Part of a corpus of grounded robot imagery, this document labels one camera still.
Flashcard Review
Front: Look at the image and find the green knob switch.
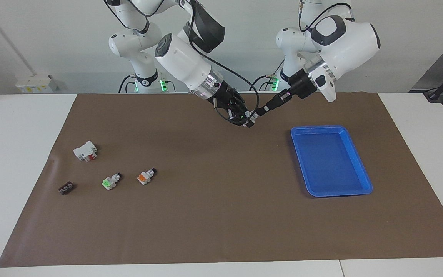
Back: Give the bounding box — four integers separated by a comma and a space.
244, 110, 260, 128
101, 172, 123, 191

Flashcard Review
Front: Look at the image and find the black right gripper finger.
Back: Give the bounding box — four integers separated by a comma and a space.
235, 97, 258, 120
226, 112, 254, 128

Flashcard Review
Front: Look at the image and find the black right base cable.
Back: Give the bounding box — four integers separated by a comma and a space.
118, 74, 176, 93

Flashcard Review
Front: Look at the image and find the orange knob switch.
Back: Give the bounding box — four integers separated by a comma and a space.
137, 168, 157, 186

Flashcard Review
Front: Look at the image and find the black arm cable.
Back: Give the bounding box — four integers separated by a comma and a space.
298, 0, 353, 33
188, 0, 261, 124

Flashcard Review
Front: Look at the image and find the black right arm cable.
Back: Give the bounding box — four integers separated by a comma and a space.
188, 0, 261, 124

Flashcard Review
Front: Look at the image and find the black base cable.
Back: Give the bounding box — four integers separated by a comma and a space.
118, 74, 176, 93
249, 57, 289, 92

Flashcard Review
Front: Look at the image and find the white red circuit breaker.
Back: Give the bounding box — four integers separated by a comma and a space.
73, 140, 98, 163

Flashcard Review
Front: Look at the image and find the white wall socket box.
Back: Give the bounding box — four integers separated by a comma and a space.
15, 74, 58, 94

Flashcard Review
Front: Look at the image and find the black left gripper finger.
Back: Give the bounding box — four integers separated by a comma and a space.
259, 98, 278, 112
254, 104, 280, 118

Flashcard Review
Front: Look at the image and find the blue plastic tray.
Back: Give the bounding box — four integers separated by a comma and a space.
290, 125, 373, 198

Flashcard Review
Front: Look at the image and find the brown table mat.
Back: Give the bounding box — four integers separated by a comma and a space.
0, 92, 443, 268

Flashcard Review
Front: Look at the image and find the black left base cable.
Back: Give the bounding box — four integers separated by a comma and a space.
249, 57, 289, 92

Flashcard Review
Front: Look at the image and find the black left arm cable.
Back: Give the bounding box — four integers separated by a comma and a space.
298, 0, 353, 33

